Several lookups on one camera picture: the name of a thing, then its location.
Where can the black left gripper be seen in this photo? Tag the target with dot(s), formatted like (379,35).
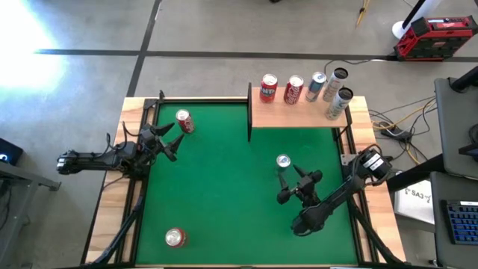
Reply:
(147,143)

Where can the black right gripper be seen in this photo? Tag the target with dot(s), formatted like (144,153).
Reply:
(304,188)

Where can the blue silver Red Bull can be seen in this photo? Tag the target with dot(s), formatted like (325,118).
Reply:
(316,86)
(283,160)

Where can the red Coca-Cola can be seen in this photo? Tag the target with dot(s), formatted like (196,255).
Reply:
(293,89)
(185,122)

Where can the tall white Celsius can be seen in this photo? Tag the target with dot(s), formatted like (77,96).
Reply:
(339,104)
(335,83)

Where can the red Fanta strawberry can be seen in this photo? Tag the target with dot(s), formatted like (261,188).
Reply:
(268,89)

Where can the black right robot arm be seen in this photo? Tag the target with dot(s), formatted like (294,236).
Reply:
(336,198)

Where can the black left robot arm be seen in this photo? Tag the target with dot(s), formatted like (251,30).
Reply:
(93,160)

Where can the green table mat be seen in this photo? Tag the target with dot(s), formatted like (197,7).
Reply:
(224,201)

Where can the red soda can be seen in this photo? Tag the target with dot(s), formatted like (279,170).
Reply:
(174,237)

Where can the black power strip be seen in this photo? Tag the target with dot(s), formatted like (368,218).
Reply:
(395,132)

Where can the white paper sign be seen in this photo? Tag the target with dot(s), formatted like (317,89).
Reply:
(414,201)

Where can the grey metal stand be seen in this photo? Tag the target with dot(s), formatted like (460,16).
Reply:
(22,179)

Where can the grey desk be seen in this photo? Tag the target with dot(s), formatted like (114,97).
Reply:
(455,123)
(438,239)

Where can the black computer with blue light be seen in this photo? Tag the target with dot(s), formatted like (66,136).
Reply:
(9,151)

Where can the black backlit keyboard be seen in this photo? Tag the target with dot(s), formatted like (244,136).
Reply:
(463,224)

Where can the white black tower fan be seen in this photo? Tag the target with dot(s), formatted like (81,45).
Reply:
(399,30)

